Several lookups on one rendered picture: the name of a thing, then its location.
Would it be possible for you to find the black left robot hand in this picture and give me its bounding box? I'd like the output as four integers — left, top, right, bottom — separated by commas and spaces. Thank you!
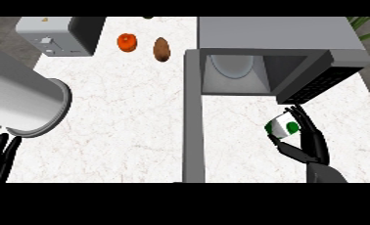
0, 132, 24, 184

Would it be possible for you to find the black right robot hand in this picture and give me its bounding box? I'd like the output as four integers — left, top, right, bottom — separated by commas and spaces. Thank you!
266, 104, 333, 166

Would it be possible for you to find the grey microwave door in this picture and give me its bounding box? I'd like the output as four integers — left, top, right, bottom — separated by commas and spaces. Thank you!
181, 48, 209, 184

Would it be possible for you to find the glass microwave turntable plate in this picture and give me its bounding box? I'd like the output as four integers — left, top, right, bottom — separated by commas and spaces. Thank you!
210, 55, 256, 80

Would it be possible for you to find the grey microwave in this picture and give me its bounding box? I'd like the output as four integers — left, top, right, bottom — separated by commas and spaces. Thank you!
195, 17, 370, 106

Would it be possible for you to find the grey toaster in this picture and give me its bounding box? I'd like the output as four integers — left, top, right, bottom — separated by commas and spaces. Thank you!
15, 17, 107, 58

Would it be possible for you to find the green plant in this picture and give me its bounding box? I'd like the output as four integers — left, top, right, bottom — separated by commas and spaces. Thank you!
345, 17, 370, 41

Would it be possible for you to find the brown potato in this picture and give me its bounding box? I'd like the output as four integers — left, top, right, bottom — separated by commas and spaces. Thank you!
153, 36, 172, 63

